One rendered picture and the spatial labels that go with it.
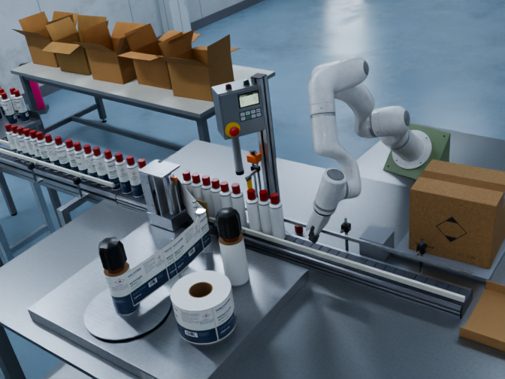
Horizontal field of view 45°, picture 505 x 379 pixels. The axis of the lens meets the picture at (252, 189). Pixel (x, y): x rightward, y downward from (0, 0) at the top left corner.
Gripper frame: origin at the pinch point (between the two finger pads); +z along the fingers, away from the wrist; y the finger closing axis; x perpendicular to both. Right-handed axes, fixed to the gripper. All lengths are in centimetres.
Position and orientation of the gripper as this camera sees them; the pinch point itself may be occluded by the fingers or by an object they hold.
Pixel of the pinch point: (313, 237)
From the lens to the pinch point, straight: 232.9
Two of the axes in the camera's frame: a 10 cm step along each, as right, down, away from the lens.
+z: -1.7, 7.3, 6.6
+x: 8.0, 4.9, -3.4
